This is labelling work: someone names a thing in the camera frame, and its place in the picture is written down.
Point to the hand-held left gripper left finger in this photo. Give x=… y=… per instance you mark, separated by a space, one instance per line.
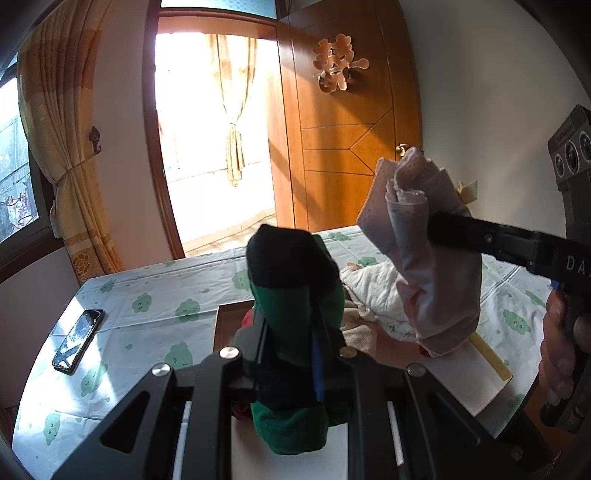
x=244 y=350

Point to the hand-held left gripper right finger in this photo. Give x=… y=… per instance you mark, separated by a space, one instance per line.
x=318 y=374

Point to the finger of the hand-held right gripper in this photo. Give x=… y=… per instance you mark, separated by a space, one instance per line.
x=480 y=237

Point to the plain red underwear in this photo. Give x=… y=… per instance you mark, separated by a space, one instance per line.
x=246 y=319

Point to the green and black underwear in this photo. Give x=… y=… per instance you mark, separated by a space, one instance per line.
x=286 y=295

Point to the pink and white underwear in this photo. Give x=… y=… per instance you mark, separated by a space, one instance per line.
x=434 y=295

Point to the shallow cardboard box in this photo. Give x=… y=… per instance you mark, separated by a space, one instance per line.
x=466 y=374

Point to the person's right hand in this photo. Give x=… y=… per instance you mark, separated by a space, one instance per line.
x=554 y=350

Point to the cream quilted garment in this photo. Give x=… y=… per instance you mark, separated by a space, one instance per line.
x=378 y=290

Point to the small red cloth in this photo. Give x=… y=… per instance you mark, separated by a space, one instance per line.
x=427 y=350

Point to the brass door knob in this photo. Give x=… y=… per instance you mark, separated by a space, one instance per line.
x=400 y=150

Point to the black smartphone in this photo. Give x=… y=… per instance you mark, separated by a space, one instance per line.
x=76 y=341

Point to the wooden door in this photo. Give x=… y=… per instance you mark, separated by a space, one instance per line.
x=332 y=138

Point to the sheer yellow curtain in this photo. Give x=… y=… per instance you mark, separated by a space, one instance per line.
x=233 y=143

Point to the yellow patterned curtain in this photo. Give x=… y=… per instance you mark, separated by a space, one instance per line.
x=78 y=207

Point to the gold paper door ornament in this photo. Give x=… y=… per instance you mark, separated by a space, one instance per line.
x=339 y=62

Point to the dark-framed window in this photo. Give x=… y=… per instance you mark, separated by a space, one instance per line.
x=18 y=161

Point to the brown door frame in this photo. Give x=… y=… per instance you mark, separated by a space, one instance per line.
x=159 y=184

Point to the dark wall curtain hook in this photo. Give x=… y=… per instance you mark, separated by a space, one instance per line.
x=95 y=136

